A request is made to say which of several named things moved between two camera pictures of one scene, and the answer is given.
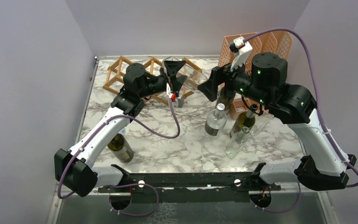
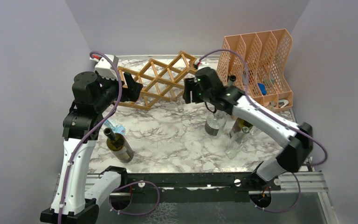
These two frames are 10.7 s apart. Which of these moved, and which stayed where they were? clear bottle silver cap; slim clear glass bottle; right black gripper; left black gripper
Moved: left black gripper; right black gripper
Stayed: clear bottle silver cap; slim clear glass bottle
